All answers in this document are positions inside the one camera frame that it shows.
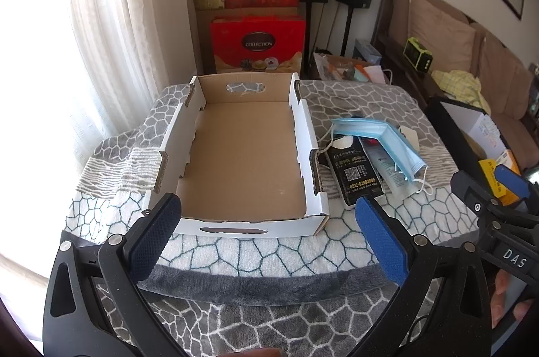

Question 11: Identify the translucent plastic packet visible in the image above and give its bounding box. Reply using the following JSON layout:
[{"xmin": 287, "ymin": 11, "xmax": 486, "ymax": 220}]
[{"xmin": 362, "ymin": 142, "xmax": 415, "ymax": 198}]

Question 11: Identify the black storage box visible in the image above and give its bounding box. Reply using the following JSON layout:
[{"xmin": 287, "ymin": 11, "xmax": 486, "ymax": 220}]
[{"xmin": 425, "ymin": 96, "xmax": 539, "ymax": 223}]

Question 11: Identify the orange box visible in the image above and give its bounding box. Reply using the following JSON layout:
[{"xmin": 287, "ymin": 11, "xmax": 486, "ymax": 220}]
[{"xmin": 493, "ymin": 149, "xmax": 525, "ymax": 175}]

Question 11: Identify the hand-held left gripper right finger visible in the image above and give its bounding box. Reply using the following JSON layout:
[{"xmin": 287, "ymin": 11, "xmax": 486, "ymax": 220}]
[{"xmin": 355, "ymin": 195, "xmax": 493, "ymax": 357}]

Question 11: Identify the yellow packet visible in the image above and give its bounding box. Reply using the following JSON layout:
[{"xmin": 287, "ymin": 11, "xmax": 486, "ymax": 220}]
[{"xmin": 478, "ymin": 158, "xmax": 512, "ymax": 206}]

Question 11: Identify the white curtain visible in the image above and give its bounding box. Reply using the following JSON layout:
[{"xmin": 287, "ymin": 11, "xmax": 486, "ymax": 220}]
[{"xmin": 0, "ymin": 0, "xmax": 198, "ymax": 299}]

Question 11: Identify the open cluttered cardboard box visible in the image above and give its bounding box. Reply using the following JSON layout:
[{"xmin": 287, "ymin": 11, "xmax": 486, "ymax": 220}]
[{"xmin": 312, "ymin": 51, "xmax": 392, "ymax": 85}]

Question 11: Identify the green clock radio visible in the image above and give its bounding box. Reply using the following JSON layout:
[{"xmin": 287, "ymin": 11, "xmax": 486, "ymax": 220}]
[{"xmin": 403, "ymin": 37, "xmax": 434, "ymax": 72}]

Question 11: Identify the blue face mask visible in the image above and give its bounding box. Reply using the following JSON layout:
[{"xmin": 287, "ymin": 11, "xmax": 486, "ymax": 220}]
[{"xmin": 330, "ymin": 118, "xmax": 430, "ymax": 195}]

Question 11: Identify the person's right hand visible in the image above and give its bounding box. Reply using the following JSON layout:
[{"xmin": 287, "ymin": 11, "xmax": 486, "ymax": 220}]
[{"xmin": 492, "ymin": 270, "xmax": 533, "ymax": 329}]

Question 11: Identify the black tissue pack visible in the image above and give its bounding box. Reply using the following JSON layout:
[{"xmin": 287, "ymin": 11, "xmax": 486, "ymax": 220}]
[{"xmin": 324, "ymin": 138, "xmax": 385, "ymax": 210}]

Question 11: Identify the shallow cardboard tray box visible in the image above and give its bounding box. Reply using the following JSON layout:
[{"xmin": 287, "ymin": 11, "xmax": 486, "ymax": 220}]
[{"xmin": 141, "ymin": 72, "xmax": 331, "ymax": 237}]

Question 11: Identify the yellow checked cloth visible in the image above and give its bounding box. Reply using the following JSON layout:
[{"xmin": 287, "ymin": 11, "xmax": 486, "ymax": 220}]
[{"xmin": 432, "ymin": 69, "xmax": 491, "ymax": 115}]

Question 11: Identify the patterned fleece blanket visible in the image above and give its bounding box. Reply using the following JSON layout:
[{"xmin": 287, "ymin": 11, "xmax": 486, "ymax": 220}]
[{"xmin": 63, "ymin": 81, "xmax": 481, "ymax": 357}]

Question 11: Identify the tan sofa cushion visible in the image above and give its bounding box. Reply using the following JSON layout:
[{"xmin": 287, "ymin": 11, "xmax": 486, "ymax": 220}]
[
  {"xmin": 478, "ymin": 27, "xmax": 532, "ymax": 117},
  {"xmin": 406, "ymin": 0, "xmax": 477, "ymax": 73}
]

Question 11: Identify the red gift box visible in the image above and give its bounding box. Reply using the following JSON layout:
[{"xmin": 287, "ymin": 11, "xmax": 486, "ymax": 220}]
[{"xmin": 211, "ymin": 16, "xmax": 307, "ymax": 75}]

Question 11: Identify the person's left hand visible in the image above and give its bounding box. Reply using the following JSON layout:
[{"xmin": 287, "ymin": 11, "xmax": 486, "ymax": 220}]
[{"xmin": 227, "ymin": 348, "xmax": 282, "ymax": 357}]

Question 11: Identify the blue and white box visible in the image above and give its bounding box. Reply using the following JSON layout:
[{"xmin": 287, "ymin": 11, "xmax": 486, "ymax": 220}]
[{"xmin": 354, "ymin": 39, "xmax": 383, "ymax": 65}]

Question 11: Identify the brown sofa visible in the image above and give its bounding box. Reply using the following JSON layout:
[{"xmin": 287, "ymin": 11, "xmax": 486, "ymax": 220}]
[{"xmin": 373, "ymin": 0, "xmax": 539, "ymax": 172}]

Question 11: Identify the white usb hub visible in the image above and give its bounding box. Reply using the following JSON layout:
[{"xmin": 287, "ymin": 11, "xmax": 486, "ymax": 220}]
[{"xmin": 398, "ymin": 125, "xmax": 421, "ymax": 152}]

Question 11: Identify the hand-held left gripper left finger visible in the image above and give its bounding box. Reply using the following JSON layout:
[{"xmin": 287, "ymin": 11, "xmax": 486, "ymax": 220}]
[{"xmin": 40, "ymin": 192, "xmax": 186, "ymax": 357}]

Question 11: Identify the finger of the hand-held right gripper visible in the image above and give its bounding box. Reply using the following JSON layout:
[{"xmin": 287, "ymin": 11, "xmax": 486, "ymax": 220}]
[
  {"xmin": 450, "ymin": 170, "xmax": 512, "ymax": 223},
  {"xmin": 494, "ymin": 163, "xmax": 539, "ymax": 220}
]

